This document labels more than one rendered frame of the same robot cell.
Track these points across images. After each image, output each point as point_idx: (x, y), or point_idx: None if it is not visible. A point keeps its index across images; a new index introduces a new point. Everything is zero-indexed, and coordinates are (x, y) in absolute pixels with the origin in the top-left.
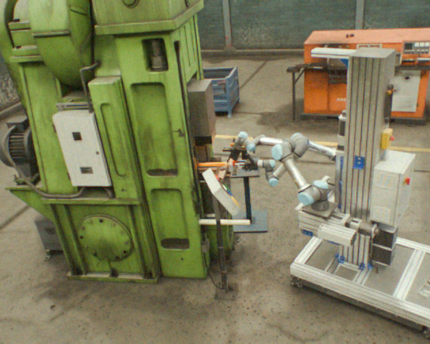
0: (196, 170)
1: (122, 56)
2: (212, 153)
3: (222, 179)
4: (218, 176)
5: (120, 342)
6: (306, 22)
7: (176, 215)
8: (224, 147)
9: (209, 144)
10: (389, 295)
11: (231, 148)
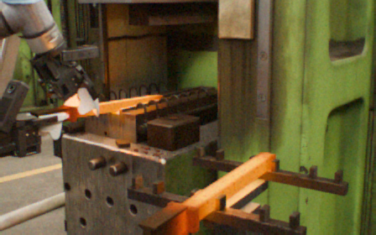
0: (85, 63)
1: None
2: (300, 169)
3: (70, 137)
4: (96, 135)
5: (64, 232)
6: None
7: None
8: (87, 44)
9: (267, 104)
10: None
11: (69, 49)
